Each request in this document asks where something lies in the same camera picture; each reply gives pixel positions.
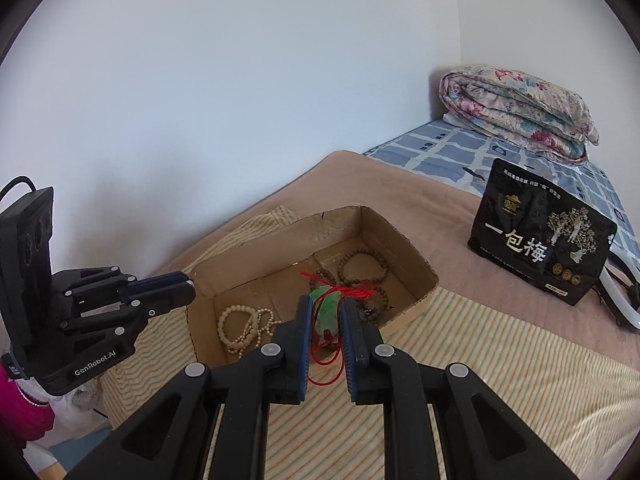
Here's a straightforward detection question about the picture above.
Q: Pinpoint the black snack bag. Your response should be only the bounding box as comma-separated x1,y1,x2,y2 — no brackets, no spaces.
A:
467,157,618,306

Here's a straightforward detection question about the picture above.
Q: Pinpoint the white ring light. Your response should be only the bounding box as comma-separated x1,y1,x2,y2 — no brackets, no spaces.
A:
595,247,640,333

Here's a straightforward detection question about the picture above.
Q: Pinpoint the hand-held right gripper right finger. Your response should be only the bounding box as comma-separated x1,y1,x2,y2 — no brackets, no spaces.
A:
339,296,581,480

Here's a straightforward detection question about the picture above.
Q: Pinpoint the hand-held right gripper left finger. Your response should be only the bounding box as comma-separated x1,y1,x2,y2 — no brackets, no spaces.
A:
65,294,313,480

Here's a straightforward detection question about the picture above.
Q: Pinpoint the tan blanket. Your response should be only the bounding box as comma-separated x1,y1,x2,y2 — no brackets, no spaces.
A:
100,150,640,426

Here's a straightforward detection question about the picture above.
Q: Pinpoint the green jade pendant red cord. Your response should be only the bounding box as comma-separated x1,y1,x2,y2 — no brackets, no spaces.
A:
300,270,377,388

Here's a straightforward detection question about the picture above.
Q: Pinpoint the folded floral quilt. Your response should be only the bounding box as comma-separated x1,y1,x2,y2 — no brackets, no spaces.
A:
439,64,600,163

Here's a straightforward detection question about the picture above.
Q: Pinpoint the yellow striped cloth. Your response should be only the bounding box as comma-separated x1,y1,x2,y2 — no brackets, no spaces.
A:
112,205,640,480

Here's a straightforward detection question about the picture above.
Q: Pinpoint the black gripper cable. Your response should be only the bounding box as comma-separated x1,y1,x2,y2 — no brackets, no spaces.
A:
0,176,40,203

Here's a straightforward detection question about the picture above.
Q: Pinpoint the white plastic bag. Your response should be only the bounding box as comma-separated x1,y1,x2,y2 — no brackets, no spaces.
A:
52,377,103,433

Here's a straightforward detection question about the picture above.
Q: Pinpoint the blue checkered bed sheet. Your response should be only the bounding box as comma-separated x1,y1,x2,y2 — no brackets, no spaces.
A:
362,119,640,267

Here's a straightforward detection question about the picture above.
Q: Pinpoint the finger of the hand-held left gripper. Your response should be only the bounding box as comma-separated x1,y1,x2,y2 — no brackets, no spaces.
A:
52,265,190,311
59,285,197,348

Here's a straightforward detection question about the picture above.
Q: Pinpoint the cardboard box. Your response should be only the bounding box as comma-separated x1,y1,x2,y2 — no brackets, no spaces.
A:
186,205,440,366

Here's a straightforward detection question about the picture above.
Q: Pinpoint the pearl necklace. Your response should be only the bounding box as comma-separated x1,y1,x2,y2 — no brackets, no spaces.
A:
252,307,282,343

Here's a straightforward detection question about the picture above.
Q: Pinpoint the brown wooden bead necklace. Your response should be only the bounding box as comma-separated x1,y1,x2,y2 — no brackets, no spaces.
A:
315,247,397,326

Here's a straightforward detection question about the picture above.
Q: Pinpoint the white bead bracelet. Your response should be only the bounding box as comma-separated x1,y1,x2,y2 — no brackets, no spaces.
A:
217,305,262,358

